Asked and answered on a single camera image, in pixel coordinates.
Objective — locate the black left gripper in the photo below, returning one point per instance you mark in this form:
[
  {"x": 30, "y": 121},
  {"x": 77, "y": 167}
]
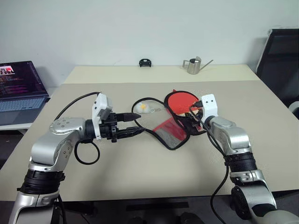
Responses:
[{"x": 108, "y": 130}]

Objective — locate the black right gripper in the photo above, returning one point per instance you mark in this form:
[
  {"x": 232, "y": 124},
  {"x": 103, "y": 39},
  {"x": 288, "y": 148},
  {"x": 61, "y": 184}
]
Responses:
[{"x": 195, "y": 127}]

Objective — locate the black red paddle case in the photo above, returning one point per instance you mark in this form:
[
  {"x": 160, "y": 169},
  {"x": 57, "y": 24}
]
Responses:
[{"x": 167, "y": 126}]

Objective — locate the red table tennis paddle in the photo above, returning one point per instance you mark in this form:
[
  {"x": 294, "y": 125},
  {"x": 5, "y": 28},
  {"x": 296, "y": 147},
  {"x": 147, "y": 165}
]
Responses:
[{"x": 181, "y": 102}]

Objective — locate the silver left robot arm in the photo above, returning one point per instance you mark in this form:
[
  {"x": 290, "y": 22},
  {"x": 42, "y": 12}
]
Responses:
[{"x": 58, "y": 144}]

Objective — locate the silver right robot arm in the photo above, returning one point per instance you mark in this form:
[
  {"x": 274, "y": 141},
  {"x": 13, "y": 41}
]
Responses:
[{"x": 238, "y": 137}]

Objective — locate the steel watering can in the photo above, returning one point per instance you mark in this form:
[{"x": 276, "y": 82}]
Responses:
[{"x": 195, "y": 66}]

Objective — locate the small black clip object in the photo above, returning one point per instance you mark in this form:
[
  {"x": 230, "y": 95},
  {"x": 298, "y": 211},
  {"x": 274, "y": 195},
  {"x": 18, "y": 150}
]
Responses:
[{"x": 145, "y": 63}]

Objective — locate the dark rounded shape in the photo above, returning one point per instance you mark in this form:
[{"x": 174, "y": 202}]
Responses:
[{"x": 190, "y": 218}]

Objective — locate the black office chair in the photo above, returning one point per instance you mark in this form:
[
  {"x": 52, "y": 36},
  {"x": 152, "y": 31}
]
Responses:
[{"x": 280, "y": 60}]

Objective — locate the open laptop computer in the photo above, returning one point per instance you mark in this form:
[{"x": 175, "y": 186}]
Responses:
[{"x": 21, "y": 93}]

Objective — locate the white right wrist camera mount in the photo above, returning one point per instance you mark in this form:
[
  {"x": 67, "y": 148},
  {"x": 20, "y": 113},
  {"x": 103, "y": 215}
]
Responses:
[{"x": 209, "y": 105}]

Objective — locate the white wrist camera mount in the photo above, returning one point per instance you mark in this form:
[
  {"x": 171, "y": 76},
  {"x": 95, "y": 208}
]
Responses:
[
  {"x": 101, "y": 102},
  {"x": 209, "y": 105}
]

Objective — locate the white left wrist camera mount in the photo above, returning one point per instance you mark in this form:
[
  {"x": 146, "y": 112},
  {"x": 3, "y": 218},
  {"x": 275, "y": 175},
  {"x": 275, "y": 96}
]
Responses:
[{"x": 101, "y": 102}]

